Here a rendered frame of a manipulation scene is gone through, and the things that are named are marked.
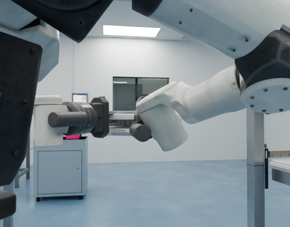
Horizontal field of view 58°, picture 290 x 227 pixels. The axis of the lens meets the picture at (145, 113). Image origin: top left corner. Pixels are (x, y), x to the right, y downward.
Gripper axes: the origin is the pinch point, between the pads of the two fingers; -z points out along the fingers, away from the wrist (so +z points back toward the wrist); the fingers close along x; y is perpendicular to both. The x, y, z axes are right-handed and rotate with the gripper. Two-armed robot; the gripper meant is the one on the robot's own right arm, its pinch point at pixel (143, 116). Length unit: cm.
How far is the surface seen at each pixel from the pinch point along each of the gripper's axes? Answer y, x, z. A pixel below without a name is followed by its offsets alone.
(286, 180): 72, 31, -31
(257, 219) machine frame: 62, 52, -39
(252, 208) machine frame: 61, 47, -41
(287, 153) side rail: 79, 21, -40
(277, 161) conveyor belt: 70, 23, -35
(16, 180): -135, 98, -332
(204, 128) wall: 236, 43, -528
